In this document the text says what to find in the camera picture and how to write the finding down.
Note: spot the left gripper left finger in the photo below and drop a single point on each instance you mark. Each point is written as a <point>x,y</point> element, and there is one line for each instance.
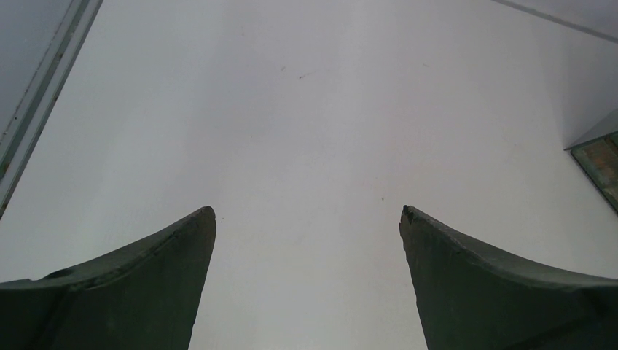
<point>144,295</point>

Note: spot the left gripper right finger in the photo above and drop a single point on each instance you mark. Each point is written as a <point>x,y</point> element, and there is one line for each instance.
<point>473,295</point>

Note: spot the clear acrylic organizer box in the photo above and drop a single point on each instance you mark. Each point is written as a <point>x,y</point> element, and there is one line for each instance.
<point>595,153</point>

